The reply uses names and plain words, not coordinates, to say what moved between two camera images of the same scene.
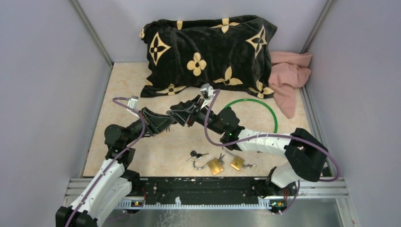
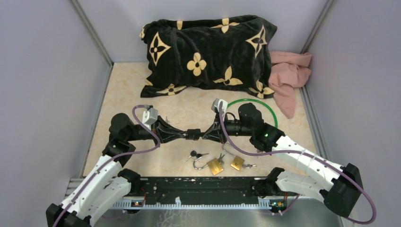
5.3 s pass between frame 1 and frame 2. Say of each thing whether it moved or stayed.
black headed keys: stayed
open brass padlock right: stayed
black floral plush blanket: stayed
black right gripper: moved
